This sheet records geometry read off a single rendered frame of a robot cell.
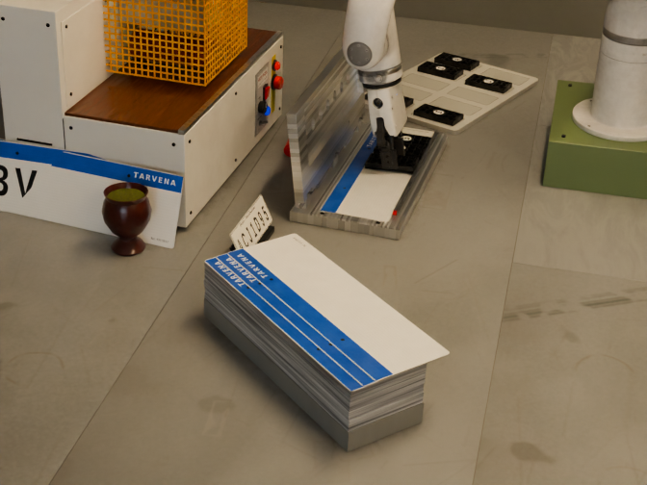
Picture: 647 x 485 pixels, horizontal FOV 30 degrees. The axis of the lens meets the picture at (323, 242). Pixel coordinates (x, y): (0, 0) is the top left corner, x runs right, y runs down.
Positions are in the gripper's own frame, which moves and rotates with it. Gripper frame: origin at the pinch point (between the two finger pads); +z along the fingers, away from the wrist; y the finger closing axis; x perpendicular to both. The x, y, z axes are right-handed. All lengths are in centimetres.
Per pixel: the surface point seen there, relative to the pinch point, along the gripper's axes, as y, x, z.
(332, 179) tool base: -9.7, 9.7, 0.7
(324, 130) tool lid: -5.8, 11.0, -8.0
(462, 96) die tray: 44.3, -4.9, 5.1
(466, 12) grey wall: 212, 29, 34
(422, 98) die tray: 39.7, 3.3, 3.4
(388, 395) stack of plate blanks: -80, -19, 2
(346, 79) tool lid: 10.6, 10.7, -12.3
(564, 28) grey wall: 214, -5, 44
